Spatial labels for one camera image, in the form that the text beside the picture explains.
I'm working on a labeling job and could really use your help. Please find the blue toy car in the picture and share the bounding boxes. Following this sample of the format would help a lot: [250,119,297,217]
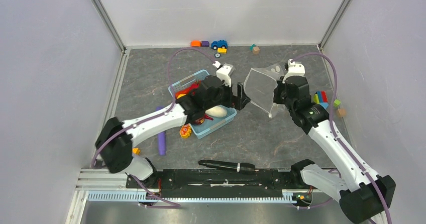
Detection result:
[210,40,228,50]

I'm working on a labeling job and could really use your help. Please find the green wooden cube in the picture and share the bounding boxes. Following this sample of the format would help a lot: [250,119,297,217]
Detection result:
[333,99,341,108]

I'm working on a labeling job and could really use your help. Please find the white toy radish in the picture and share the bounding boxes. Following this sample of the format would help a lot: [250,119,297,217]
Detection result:
[205,105,228,118]

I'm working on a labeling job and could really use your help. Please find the purple cube block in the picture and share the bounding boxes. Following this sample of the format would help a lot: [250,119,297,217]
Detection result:
[201,41,210,47]

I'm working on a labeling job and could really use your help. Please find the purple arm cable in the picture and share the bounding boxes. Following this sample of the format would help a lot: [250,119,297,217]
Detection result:
[292,53,393,224]
[90,48,221,208]

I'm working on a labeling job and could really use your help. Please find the yellow orange toy fish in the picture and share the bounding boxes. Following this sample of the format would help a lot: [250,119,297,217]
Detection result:
[179,124,192,139]

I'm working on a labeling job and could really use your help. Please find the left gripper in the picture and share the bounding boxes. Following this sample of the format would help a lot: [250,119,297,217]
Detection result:
[204,79,250,110]

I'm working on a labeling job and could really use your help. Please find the multicolour brick block stack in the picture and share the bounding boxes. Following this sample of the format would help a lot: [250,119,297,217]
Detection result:
[313,91,329,109]

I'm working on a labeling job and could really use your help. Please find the yellow brick block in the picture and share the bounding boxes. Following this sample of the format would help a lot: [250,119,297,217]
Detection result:
[217,48,227,54]

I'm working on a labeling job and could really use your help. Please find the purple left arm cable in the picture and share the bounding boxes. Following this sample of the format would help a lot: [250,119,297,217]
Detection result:
[90,48,221,208]

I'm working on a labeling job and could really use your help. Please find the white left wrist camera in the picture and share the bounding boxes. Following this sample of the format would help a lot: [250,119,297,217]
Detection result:
[213,61,235,87]

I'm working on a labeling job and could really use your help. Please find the tan wooden cube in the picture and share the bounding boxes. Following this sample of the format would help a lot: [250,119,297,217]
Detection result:
[336,108,347,118]

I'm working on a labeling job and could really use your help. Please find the orange arch block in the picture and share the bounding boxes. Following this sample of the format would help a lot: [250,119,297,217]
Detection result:
[190,40,202,47]

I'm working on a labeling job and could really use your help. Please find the purple toy eggplant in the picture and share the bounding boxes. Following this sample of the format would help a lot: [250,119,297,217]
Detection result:
[155,106,167,157]

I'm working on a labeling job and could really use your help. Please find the orange toy carrot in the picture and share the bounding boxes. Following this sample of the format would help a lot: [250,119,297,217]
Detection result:
[174,83,199,99]

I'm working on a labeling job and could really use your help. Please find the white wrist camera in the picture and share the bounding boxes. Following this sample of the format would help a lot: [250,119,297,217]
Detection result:
[283,59,305,82]
[213,61,235,87]

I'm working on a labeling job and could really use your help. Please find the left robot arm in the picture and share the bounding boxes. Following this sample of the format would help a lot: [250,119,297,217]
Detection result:
[95,75,250,188]

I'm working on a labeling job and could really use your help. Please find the black marker pen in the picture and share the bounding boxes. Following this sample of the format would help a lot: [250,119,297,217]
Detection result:
[198,160,255,174]

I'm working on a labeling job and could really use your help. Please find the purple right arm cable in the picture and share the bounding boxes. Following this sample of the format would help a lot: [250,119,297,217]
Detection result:
[292,53,393,224]

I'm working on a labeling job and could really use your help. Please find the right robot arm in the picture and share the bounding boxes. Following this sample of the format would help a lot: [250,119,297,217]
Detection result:
[273,76,396,223]

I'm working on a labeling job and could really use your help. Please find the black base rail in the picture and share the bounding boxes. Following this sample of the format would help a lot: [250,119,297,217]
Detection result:
[141,169,311,198]

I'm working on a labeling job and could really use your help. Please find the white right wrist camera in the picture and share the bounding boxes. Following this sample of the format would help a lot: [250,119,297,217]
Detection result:
[283,59,305,82]

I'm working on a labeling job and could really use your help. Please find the light blue plastic basket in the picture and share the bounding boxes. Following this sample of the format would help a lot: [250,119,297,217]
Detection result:
[168,69,237,139]

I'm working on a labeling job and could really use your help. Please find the tan and teal wooden blocks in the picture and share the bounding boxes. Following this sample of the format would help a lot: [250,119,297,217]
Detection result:
[250,44,260,55]

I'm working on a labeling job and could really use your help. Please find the dark red toy beet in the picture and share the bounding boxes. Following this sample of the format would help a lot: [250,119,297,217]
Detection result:
[192,114,214,126]

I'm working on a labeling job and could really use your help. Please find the clear polka dot zip bag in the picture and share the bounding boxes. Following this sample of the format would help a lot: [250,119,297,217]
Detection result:
[243,64,284,118]

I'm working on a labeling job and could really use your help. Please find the orange cheese wedge toy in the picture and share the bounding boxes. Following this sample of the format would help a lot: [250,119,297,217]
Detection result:
[132,148,141,155]

